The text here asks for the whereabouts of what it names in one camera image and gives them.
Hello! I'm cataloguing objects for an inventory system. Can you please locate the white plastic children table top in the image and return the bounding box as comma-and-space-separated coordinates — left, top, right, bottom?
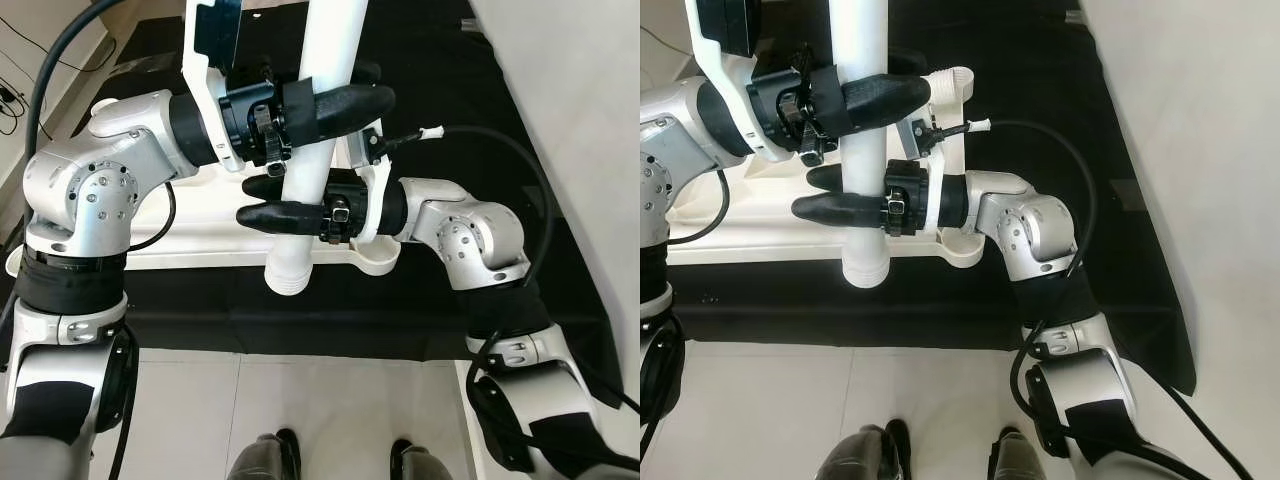
5, 95, 401, 276
665, 65, 986, 269

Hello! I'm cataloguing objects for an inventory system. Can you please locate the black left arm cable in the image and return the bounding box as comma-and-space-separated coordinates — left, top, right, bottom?
668, 170, 729, 246
25, 0, 176, 253

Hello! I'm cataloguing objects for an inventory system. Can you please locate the grey robot left leg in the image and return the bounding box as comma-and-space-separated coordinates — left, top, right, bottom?
227, 430, 301, 480
815, 420, 911, 480

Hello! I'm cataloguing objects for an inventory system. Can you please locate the black tablecloth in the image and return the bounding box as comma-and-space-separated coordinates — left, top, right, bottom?
0, 0, 616, 381
640, 0, 1199, 396

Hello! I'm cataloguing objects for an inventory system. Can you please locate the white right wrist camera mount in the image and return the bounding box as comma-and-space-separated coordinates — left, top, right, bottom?
895, 115, 951, 241
345, 120, 396, 246

